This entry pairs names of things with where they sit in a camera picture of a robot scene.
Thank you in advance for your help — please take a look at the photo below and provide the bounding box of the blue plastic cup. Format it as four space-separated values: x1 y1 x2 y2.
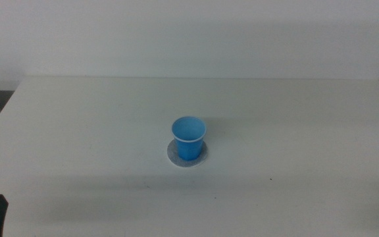
170 115 207 161

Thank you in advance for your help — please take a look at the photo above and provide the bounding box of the round grey cup mat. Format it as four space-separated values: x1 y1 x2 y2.
166 139 209 168

